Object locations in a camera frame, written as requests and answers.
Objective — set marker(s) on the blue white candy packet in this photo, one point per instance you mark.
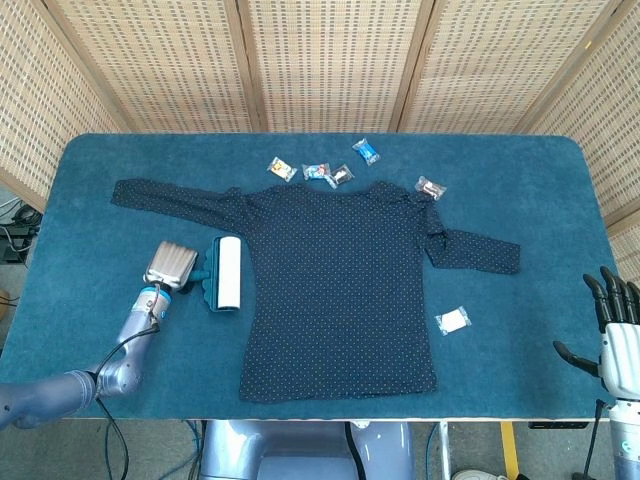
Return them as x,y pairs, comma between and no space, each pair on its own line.
316,171

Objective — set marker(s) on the black box under table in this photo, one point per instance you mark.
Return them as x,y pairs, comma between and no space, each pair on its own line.
557,425

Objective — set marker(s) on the blue-grey robot torso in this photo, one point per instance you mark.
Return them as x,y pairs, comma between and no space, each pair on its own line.
300,452

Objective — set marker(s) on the navy polka dot shirt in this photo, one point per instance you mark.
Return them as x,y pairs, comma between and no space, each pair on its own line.
340,290

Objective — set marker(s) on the yellow candy packet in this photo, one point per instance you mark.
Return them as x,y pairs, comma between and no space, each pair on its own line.
281,168

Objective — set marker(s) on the brown clear candy packet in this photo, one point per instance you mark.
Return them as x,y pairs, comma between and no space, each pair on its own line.
430,188

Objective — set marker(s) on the white sneaker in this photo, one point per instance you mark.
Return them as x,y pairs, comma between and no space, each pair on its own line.
477,475

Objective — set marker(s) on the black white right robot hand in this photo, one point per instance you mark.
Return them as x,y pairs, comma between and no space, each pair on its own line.
617,340

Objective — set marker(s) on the dark brown candy packet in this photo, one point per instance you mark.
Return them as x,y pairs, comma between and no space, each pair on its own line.
340,176

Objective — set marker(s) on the white clear plastic packet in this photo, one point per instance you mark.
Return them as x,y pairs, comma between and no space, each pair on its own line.
452,320

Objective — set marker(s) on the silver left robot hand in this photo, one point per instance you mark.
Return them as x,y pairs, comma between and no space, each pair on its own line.
171,264

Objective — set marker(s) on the woven rattan folding screen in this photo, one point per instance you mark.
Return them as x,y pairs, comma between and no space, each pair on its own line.
330,60

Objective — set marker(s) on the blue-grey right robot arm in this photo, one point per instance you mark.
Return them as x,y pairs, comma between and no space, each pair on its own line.
627,440

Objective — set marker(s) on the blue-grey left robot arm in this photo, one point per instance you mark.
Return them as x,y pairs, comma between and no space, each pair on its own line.
125,360

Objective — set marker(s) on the white table leg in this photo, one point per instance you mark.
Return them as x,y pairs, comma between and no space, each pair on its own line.
443,450

